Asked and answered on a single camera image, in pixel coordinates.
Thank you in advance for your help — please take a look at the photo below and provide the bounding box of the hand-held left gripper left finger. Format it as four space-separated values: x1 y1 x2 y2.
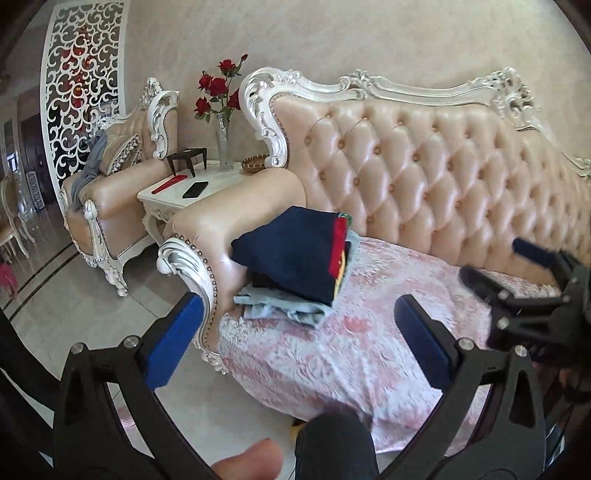
53 291 218 480

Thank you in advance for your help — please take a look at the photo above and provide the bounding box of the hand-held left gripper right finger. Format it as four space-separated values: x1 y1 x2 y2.
394 294 548 480

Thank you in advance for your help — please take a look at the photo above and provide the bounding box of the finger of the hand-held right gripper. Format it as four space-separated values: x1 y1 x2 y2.
512 237 583 287
459 265 568 325

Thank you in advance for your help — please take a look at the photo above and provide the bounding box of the navy garment with yellow marks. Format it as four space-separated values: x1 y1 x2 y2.
230 206 352 308

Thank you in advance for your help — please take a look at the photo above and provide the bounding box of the stack of folded clothes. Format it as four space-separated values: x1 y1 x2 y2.
233 230 362 329

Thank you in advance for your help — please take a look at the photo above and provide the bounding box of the person's left hand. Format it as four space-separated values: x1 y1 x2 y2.
210 438 283 480

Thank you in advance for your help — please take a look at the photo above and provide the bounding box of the pink floral blanket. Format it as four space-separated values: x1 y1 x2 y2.
217 235 561 455

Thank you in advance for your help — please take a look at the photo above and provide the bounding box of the black folded cloth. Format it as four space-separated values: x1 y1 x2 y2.
250 271 301 294

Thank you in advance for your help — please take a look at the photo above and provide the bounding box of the person's dark trouser leg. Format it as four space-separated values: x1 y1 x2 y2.
295 408 379 480

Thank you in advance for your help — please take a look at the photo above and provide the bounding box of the beige leather armchair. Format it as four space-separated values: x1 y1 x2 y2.
60 78 181 296

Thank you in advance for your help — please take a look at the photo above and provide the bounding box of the beige tufted leather sofa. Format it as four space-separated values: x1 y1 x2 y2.
157 67 591 374

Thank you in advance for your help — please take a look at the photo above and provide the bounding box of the flat red case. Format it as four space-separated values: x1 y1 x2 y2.
150 173 189 195

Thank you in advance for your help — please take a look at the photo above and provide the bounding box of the white carved side table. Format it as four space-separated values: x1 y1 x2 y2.
137 159 259 241

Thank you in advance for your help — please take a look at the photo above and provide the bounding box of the small black stand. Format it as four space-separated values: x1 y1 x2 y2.
166 148 208 177

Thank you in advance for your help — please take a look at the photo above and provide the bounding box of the woven basket tray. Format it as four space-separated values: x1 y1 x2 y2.
242 154 270 175

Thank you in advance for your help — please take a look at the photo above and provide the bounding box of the fringed armchair pillow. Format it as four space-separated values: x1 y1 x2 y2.
104 134 144 176

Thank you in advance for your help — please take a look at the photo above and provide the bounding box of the clear glass vase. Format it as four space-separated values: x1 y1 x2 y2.
216 113 234 171

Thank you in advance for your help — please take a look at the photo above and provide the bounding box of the grey cloth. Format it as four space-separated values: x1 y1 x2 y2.
69 129 109 204

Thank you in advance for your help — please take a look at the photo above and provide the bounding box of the white dining chair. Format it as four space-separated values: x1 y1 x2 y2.
0 175 35 259

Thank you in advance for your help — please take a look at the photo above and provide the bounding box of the red rose bouquet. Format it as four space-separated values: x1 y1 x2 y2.
193 54 250 123

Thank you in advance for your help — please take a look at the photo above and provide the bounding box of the white scrollwork partition screen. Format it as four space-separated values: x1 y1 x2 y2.
39 0 132 190

